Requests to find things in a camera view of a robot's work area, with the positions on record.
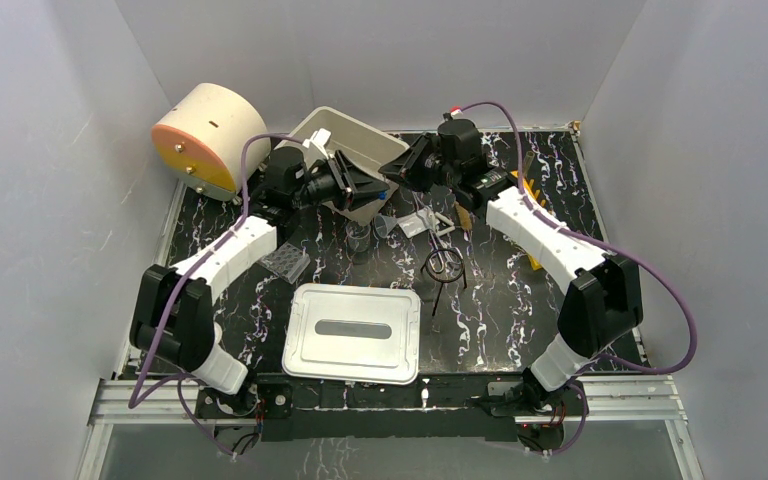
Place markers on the beige plastic bin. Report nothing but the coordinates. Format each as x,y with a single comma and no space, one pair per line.
366,147

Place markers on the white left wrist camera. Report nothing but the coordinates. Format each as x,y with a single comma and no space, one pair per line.
315,147

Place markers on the beige cylindrical centrifuge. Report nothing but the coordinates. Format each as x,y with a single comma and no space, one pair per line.
201,141

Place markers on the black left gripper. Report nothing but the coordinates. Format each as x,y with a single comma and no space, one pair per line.
338,185

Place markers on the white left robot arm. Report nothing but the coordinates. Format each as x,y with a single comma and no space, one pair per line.
174,314

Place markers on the clear glass beaker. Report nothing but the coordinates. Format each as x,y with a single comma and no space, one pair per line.
358,242

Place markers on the clear plastic funnel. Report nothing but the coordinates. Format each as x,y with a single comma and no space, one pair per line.
383,225

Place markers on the aluminium frame rail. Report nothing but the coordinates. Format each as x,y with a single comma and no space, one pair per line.
611,397

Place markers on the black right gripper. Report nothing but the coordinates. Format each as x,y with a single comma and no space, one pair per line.
399,167

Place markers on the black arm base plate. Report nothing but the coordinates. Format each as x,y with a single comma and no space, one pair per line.
492,406

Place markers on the brown test tube brush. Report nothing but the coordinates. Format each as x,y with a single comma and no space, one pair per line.
464,217

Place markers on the clear glass test tube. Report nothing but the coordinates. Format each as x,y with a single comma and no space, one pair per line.
527,160

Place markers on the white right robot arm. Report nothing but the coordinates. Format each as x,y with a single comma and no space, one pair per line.
602,299

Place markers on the white bin lid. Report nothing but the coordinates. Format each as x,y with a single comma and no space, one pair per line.
353,333

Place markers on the black wire tripod stand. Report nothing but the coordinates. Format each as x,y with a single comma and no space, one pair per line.
444,265

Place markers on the yellow test tube rack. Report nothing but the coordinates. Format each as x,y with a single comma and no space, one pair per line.
536,195

